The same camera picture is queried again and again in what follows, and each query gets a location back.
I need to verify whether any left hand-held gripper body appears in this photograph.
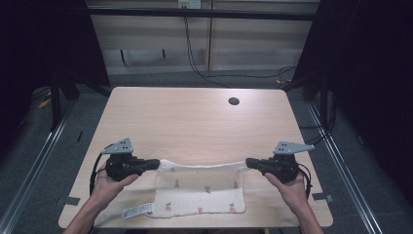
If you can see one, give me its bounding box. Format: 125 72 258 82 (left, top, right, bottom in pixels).
101 137 149 182

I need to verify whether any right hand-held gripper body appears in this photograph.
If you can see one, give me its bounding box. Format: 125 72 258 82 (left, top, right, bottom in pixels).
267 140 316 184

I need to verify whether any cream cloth with fruit print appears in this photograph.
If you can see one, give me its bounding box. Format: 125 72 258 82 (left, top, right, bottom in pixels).
122 158 251 220

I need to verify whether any person's right hand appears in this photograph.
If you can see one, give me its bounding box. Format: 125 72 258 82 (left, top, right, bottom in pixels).
264 171 310 214

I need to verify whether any person's left hand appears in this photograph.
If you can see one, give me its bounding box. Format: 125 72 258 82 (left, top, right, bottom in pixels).
92 163 139 209

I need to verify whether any grey tape piece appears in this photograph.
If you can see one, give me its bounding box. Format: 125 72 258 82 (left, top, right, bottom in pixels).
62 196 82 207
311 192 334 203

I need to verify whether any black metal stand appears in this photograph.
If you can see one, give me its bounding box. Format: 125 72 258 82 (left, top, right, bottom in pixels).
49 72 63 132
319 73 329 131

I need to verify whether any black curtain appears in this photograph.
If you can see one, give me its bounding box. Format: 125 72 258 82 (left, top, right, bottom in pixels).
0 0 111 137
290 0 413 203

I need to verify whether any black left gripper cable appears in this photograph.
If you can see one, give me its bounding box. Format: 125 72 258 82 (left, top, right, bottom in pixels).
89 143 115 196

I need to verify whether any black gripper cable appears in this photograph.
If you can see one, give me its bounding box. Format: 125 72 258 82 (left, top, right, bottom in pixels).
89 143 115 196
296 163 314 200

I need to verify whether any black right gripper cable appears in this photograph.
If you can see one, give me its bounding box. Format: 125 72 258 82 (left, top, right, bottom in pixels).
296 163 314 200

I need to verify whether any bundle of black cables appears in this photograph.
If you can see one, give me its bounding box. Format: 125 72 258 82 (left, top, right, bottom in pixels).
298 94 338 146

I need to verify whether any metal floor rail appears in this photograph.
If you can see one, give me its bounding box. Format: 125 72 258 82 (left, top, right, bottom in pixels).
306 99 386 234
0 105 73 234

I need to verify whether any black floor cable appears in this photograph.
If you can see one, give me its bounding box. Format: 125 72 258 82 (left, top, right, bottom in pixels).
201 65 297 81

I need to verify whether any black hanging power cable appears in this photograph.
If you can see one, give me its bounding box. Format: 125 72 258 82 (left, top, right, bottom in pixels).
182 16 232 90

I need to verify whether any black horizontal frame bar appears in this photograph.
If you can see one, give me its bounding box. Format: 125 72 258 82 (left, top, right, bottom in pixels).
87 7 319 21

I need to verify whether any white wall outlet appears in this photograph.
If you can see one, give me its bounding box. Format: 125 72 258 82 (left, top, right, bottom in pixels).
177 0 203 10

